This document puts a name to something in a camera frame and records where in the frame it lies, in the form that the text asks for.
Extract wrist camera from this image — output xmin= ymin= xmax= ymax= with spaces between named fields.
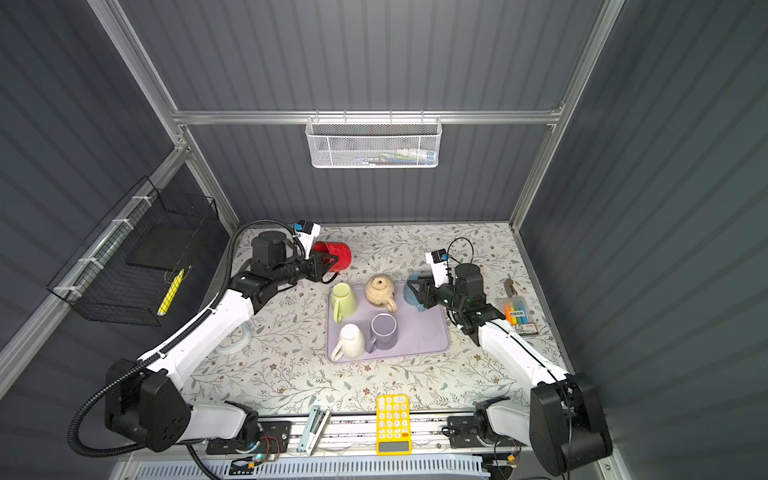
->
xmin=293 ymin=220 xmax=321 ymax=259
xmin=425 ymin=249 xmax=450 ymax=288

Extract blue floral mug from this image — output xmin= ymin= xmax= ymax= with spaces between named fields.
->
xmin=403 ymin=274 xmax=428 ymax=311

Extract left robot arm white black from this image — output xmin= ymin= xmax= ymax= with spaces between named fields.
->
xmin=67 ymin=219 xmax=339 ymax=458

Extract floral table mat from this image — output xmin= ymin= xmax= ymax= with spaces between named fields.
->
xmin=182 ymin=223 xmax=568 ymax=415

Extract yellow marker pen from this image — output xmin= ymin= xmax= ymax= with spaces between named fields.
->
xmin=156 ymin=269 xmax=185 ymax=317

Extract white cream mug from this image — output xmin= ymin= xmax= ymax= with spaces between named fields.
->
xmin=330 ymin=324 xmax=367 ymax=362

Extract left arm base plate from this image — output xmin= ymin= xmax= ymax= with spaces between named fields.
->
xmin=206 ymin=420 xmax=292 ymax=455

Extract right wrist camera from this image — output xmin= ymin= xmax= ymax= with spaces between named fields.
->
xmin=425 ymin=249 xmax=450 ymax=288

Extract light green stapler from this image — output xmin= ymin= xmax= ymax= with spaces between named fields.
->
xmin=297 ymin=405 xmax=331 ymax=455

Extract light green mug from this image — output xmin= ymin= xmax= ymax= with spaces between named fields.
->
xmin=331 ymin=283 xmax=358 ymax=323

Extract lilac plastic tray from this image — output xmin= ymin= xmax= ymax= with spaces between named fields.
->
xmin=325 ymin=281 xmax=450 ymax=363

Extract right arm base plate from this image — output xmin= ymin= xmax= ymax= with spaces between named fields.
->
xmin=441 ymin=415 xmax=521 ymax=449

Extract pens in white basket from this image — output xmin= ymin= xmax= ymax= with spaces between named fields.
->
xmin=357 ymin=148 xmax=438 ymax=166

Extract box of coloured markers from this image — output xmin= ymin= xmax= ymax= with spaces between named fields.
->
xmin=495 ymin=295 xmax=540 ymax=337

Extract clear tape roll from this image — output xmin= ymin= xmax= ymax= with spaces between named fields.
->
xmin=215 ymin=321 xmax=253 ymax=355

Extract beige ceramic teapot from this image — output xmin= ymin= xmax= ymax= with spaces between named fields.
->
xmin=365 ymin=274 xmax=397 ymax=313

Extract purple mug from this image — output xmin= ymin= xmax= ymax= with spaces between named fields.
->
xmin=367 ymin=313 xmax=398 ymax=353

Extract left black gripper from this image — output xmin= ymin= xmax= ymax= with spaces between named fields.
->
xmin=272 ymin=249 xmax=337 ymax=289

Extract black wire side basket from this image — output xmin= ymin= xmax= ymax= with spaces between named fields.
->
xmin=47 ymin=182 xmax=227 ymax=327

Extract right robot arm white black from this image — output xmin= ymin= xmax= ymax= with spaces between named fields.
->
xmin=406 ymin=263 xmax=613 ymax=476

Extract yellow calculator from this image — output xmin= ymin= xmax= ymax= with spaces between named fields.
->
xmin=375 ymin=394 xmax=413 ymax=456

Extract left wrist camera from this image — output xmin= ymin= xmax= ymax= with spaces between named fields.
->
xmin=293 ymin=220 xmax=321 ymax=259

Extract white wire wall basket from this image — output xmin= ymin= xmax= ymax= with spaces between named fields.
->
xmin=305 ymin=117 xmax=443 ymax=169

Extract red mug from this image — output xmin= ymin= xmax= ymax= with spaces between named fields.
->
xmin=311 ymin=241 xmax=352 ymax=274

